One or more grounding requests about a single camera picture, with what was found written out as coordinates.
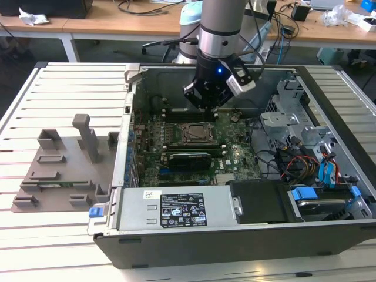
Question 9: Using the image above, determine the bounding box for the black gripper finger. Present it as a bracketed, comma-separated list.
[183, 83, 210, 121]
[209, 93, 233, 121]

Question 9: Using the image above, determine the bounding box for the silver CPU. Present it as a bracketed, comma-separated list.
[187, 125, 211, 142]

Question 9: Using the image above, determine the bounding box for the CPU socket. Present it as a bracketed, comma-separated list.
[179, 122, 220, 147]

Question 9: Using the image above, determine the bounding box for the black RAM slot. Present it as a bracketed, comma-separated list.
[163, 110, 218, 115]
[163, 145, 226, 149]
[163, 113, 219, 119]
[163, 147, 227, 152]
[163, 142, 226, 147]
[163, 117, 219, 123]
[162, 106, 218, 112]

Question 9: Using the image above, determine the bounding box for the green RAM stick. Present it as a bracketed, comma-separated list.
[163, 149, 227, 157]
[35, 181, 75, 189]

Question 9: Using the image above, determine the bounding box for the silver drive cage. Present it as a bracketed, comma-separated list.
[260, 78, 338, 165]

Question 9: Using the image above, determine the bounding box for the black graphics card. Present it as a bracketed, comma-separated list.
[166, 150, 213, 172]

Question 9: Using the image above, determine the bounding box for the green motherboard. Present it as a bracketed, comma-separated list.
[130, 110, 264, 189]

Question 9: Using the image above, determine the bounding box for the black chair base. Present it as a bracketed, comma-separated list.
[142, 40, 179, 64]

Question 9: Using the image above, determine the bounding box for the silver chipset heatsink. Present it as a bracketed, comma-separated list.
[215, 173, 236, 186]

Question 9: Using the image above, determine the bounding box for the tall black box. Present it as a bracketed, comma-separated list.
[266, 0, 277, 23]

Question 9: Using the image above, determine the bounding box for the wooden desk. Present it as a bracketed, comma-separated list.
[0, 0, 376, 64]

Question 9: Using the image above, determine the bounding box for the black plastic shroud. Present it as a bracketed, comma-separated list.
[228, 179, 291, 226]

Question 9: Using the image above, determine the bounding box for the black rating label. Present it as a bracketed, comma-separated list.
[159, 192, 209, 229]

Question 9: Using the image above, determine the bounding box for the small black cube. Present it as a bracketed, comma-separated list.
[290, 4, 311, 22]

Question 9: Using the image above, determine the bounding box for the teal box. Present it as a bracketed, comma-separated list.
[316, 46, 345, 66]

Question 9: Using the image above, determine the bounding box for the hard disk in blue carrier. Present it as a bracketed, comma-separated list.
[289, 184, 362, 223]

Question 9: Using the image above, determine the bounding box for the silver power supply unit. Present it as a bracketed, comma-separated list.
[107, 185, 240, 233]

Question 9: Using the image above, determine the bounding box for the grey laptop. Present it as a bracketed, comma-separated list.
[310, 0, 347, 10]

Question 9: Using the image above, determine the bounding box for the clear plastic bag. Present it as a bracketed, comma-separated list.
[319, 4, 355, 28]

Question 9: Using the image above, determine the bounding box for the grey parts rack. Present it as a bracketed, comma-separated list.
[10, 113, 120, 213]

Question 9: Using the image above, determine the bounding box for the black PC case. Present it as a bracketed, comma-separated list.
[87, 63, 376, 270]

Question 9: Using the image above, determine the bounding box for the blue plastic latch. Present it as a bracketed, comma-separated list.
[88, 206, 106, 219]

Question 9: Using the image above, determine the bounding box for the flat white box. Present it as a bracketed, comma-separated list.
[346, 16, 376, 33]

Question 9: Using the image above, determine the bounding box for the large black box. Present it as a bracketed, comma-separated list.
[0, 0, 94, 19]

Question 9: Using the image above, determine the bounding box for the crumpled white paper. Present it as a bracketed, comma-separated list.
[18, 6, 50, 26]

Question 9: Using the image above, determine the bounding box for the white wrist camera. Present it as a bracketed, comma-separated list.
[226, 75, 256, 98]

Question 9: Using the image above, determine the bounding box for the black camera cable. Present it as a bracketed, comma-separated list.
[161, 36, 200, 47]
[245, 0, 267, 82]

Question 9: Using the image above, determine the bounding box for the black case cable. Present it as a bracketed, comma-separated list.
[248, 116, 283, 180]

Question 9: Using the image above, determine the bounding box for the red yellow wire bundle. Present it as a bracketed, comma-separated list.
[276, 145, 321, 180]

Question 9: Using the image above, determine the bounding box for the blue flat wire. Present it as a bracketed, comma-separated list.
[317, 148, 338, 189]

